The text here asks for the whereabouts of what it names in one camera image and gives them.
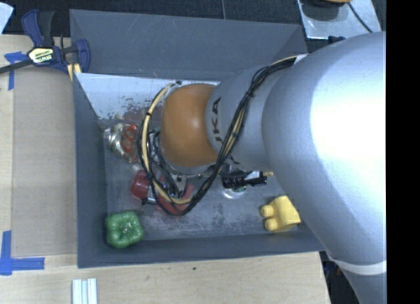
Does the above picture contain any red flat toy piece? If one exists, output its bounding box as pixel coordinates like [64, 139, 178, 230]
[156, 177, 198, 216]

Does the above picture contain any dark red cup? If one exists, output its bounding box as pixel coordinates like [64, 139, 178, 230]
[130, 169, 153, 200]

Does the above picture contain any clear round glass piece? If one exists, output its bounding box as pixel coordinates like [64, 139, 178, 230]
[222, 185, 247, 199]

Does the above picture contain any clear packet with red print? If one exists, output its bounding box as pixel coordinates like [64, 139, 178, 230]
[104, 122, 142, 165]

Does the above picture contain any green toy bell pepper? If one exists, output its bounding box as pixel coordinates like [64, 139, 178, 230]
[104, 210, 146, 250]

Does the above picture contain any yellow toy block piece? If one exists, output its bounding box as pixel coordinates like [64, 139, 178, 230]
[260, 195, 302, 232]

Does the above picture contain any grey metal bin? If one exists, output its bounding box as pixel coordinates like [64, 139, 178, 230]
[68, 9, 326, 269]

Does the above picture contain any pale wood board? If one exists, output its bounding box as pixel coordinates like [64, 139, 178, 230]
[10, 68, 79, 258]

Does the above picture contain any black cylinder on white bracket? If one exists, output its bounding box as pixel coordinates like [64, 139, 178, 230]
[220, 169, 275, 195]

